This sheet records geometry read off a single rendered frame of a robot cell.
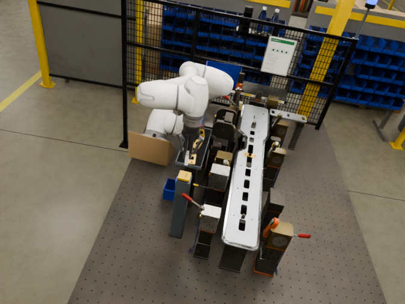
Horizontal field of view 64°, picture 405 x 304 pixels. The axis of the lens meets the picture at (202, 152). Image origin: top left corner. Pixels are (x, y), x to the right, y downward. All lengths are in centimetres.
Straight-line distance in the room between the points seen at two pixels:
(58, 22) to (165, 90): 320
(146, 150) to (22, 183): 143
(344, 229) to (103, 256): 149
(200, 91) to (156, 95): 17
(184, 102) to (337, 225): 143
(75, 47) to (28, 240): 244
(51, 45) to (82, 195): 213
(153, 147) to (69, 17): 243
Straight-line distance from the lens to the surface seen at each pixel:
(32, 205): 315
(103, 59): 434
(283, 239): 166
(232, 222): 167
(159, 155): 231
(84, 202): 308
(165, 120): 233
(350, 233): 235
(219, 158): 189
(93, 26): 423
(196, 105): 132
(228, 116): 207
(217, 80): 187
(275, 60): 287
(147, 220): 201
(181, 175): 162
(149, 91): 131
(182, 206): 173
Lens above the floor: 226
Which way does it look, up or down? 38 degrees down
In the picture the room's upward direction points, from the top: 10 degrees clockwise
